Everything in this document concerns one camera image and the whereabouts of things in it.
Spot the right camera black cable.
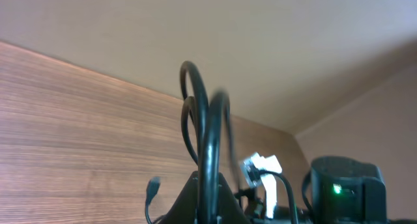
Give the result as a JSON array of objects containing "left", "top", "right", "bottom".
[{"left": 259, "top": 170, "right": 300, "bottom": 224}]

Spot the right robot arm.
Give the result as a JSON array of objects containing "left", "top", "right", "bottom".
[{"left": 302, "top": 156, "right": 416, "bottom": 224}]

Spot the black USB cable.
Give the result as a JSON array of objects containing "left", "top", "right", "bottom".
[
  {"left": 179, "top": 60, "right": 240, "bottom": 224},
  {"left": 144, "top": 176, "right": 162, "bottom": 224}
]

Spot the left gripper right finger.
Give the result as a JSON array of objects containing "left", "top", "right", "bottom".
[{"left": 218, "top": 173, "right": 250, "bottom": 224}]

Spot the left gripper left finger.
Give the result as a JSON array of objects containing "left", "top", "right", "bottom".
[{"left": 159, "top": 171, "right": 198, "bottom": 224}]

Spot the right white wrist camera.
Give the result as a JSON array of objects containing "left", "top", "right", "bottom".
[{"left": 240, "top": 152, "right": 282, "bottom": 219}]

